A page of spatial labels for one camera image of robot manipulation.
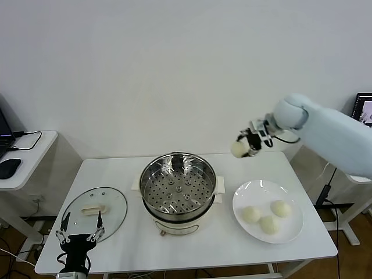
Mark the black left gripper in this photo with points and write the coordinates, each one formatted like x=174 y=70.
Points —
x=77 y=250

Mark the white wall socket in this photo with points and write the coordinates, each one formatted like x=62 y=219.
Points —
x=37 y=200

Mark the dark laptop showing camera views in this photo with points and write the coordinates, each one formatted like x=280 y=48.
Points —
x=364 y=110

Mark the black laptop with purple screen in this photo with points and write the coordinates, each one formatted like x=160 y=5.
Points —
x=4 y=130

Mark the white steamed baozi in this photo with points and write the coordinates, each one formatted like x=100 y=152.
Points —
x=251 y=215
x=239 y=148
x=269 y=224
x=280 y=208

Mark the white table frame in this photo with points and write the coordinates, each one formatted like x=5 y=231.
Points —
x=271 y=268

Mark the white round plate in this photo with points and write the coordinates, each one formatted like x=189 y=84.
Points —
x=290 y=229

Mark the black computer mouse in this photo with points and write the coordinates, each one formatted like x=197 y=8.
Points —
x=10 y=168

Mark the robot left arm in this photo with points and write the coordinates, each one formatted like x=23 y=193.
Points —
x=72 y=275

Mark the stainless steel steamer basket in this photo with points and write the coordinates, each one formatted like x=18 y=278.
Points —
x=177 y=200

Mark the white side table with mouse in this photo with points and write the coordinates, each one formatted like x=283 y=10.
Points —
x=35 y=162

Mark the cream electric cooker pot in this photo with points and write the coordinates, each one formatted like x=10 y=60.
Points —
x=177 y=225

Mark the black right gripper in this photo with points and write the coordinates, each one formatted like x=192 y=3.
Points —
x=255 y=143

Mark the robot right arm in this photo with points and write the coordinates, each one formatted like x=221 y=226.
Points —
x=328 y=130

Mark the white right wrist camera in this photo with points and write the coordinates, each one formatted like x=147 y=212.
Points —
x=263 y=132

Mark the white side table with label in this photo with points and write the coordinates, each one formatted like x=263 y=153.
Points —
x=350 y=203

